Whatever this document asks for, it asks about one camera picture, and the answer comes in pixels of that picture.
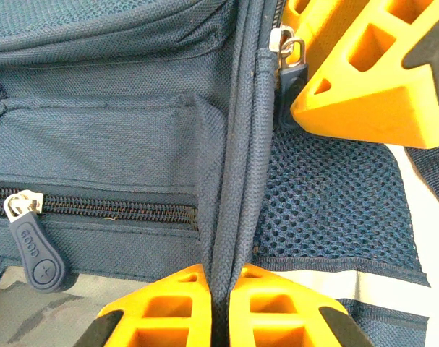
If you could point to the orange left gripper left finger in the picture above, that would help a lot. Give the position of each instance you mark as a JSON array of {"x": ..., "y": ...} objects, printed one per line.
[{"x": 201, "y": 289}]

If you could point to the navy blue backpack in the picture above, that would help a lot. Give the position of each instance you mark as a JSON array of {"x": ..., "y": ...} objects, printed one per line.
[{"x": 132, "y": 144}]

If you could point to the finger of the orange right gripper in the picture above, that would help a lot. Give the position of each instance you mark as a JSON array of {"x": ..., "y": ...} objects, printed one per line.
[
  {"x": 320, "y": 18},
  {"x": 367, "y": 112}
]

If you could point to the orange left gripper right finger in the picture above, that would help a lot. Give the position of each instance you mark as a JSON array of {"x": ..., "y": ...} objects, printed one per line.
[{"x": 241, "y": 289}]

